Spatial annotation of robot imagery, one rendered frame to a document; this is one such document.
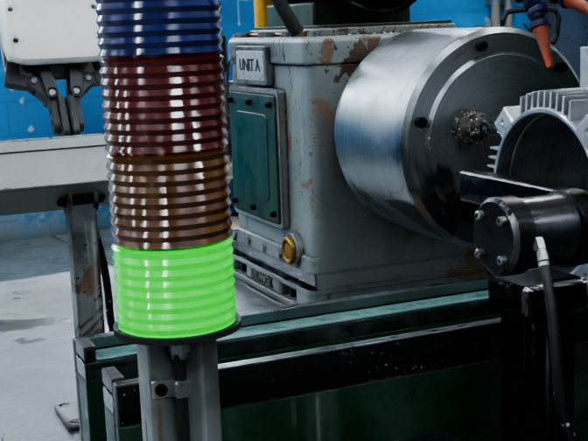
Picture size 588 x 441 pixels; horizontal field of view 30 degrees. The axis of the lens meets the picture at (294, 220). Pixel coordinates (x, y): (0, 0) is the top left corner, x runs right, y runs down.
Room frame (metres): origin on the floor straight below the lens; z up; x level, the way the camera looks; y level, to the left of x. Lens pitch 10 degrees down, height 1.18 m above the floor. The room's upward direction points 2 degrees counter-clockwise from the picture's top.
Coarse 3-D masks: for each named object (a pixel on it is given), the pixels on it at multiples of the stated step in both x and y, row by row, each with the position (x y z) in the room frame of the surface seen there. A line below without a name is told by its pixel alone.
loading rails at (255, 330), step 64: (256, 320) 0.94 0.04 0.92; (320, 320) 0.94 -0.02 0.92; (384, 320) 0.95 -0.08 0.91; (448, 320) 0.98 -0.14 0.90; (576, 320) 0.91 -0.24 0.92; (128, 384) 0.75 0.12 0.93; (256, 384) 0.79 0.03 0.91; (320, 384) 0.81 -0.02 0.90; (384, 384) 0.84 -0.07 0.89; (448, 384) 0.86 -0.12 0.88; (576, 384) 0.91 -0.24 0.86
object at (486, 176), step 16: (464, 176) 1.05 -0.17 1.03; (480, 176) 1.03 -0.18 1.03; (496, 176) 1.01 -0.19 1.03; (512, 176) 1.01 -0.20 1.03; (464, 192) 1.05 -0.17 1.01; (480, 192) 1.03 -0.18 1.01; (496, 192) 1.00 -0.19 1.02; (512, 192) 0.98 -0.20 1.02; (528, 192) 0.96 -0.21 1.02; (544, 192) 0.94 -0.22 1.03
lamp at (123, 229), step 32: (128, 160) 0.51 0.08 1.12; (160, 160) 0.50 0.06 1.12; (192, 160) 0.51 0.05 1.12; (224, 160) 0.52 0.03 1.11; (128, 192) 0.51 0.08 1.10; (160, 192) 0.50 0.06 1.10; (192, 192) 0.51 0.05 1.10; (224, 192) 0.52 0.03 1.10; (128, 224) 0.51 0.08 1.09; (160, 224) 0.50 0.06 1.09; (192, 224) 0.51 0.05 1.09; (224, 224) 0.52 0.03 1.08
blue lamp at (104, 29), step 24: (96, 0) 0.52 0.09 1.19; (120, 0) 0.51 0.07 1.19; (144, 0) 0.50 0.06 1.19; (168, 0) 0.51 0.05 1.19; (192, 0) 0.51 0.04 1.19; (216, 0) 0.53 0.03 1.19; (120, 24) 0.51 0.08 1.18; (144, 24) 0.50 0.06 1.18; (168, 24) 0.50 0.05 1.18; (192, 24) 0.51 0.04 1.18; (216, 24) 0.52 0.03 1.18; (120, 48) 0.51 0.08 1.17; (144, 48) 0.50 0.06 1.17; (168, 48) 0.50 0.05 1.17; (192, 48) 0.51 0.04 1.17; (216, 48) 0.52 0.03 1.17
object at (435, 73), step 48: (384, 48) 1.32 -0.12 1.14; (432, 48) 1.22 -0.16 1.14; (480, 48) 1.20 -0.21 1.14; (528, 48) 1.23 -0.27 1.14; (384, 96) 1.23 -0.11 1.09; (432, 96) 1.18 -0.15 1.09; (480, 96) 1.20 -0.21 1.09; (336, 144) 1.35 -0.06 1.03; (384, 144) 1.21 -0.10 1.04; (432, 144) 1.18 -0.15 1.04; (480, 144) 1.20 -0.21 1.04; (384, 192) 1.24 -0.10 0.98; (432, 192) 1.18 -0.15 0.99
